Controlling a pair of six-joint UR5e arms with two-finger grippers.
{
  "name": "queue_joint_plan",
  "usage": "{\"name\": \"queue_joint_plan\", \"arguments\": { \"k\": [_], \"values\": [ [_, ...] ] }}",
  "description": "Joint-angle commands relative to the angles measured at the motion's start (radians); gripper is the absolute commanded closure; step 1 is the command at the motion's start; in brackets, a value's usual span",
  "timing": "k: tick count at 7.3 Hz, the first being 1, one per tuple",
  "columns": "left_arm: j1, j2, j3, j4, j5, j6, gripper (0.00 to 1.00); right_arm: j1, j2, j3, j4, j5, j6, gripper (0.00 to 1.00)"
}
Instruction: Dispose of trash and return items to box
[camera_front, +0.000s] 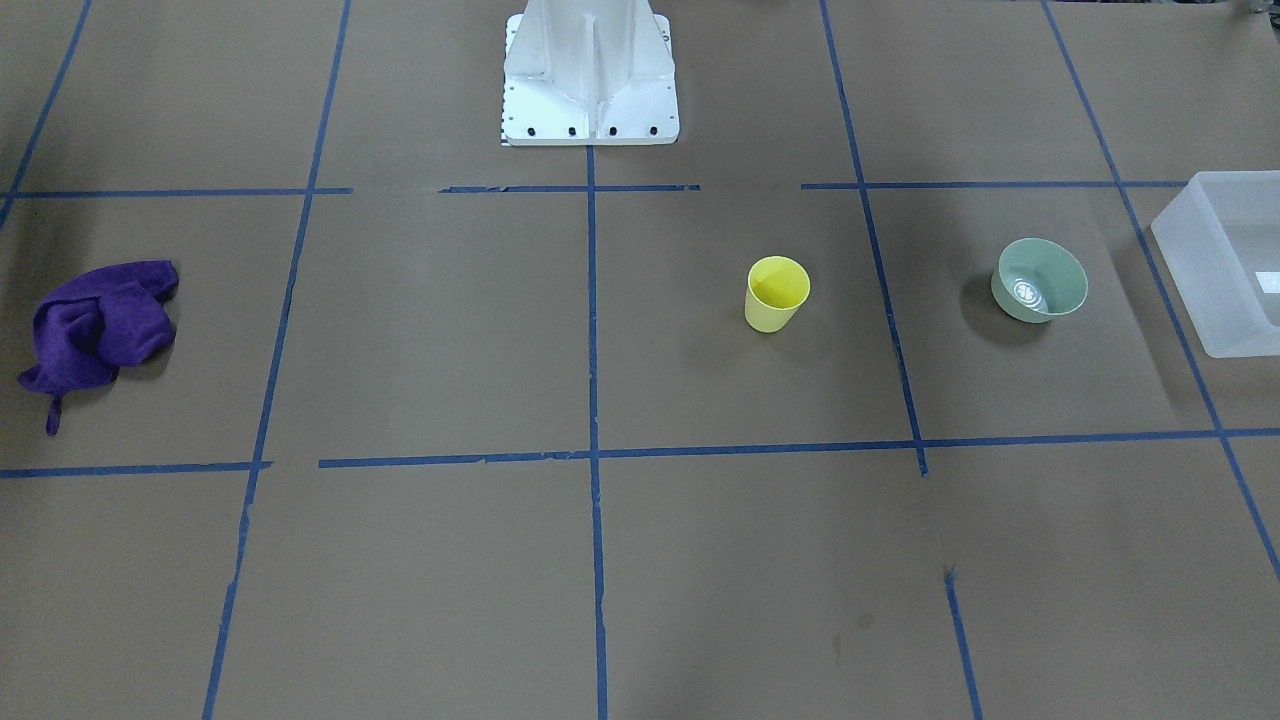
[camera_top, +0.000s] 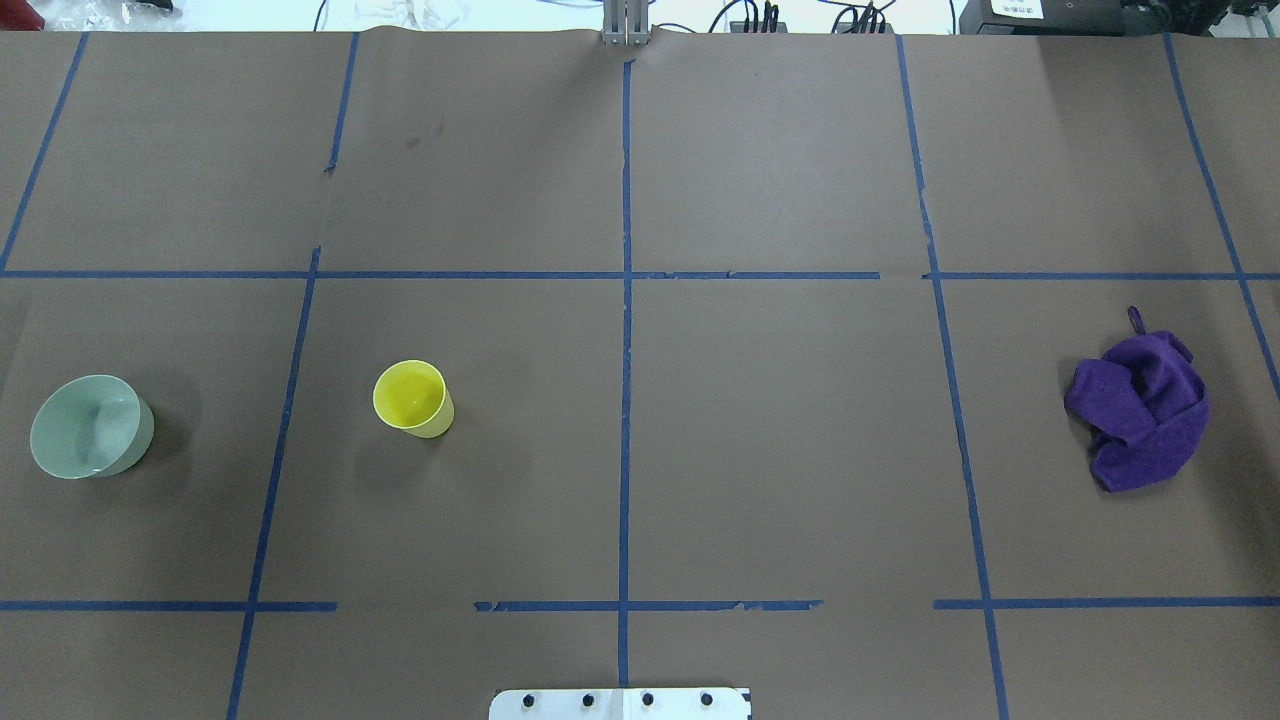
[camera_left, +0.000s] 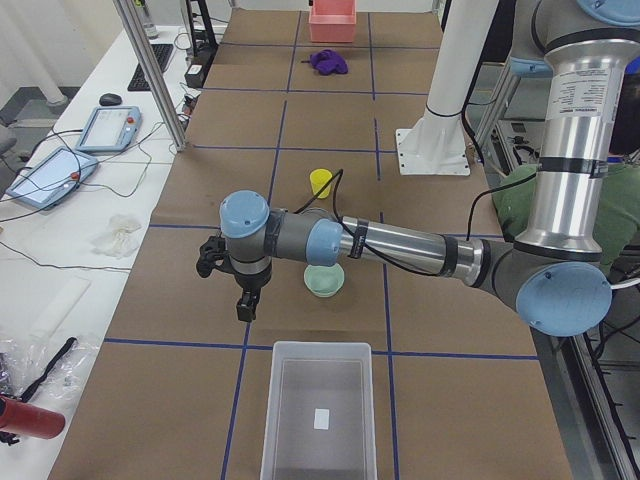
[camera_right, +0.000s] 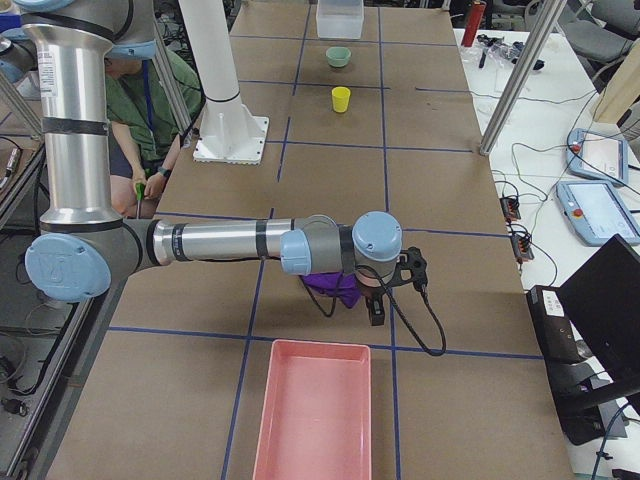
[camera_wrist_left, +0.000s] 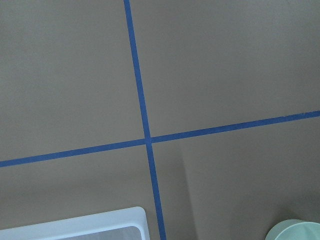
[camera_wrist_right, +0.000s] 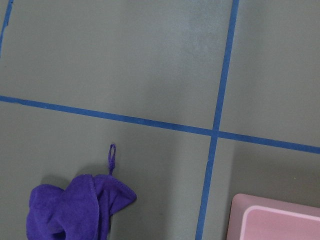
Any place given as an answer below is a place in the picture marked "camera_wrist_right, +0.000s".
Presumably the purple microfiber cloth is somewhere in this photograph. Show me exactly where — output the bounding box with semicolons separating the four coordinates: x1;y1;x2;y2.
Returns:
26;144;137;240

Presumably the pink plastic tray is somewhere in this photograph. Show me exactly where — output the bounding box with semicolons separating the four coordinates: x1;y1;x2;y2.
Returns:
226;193;320;240

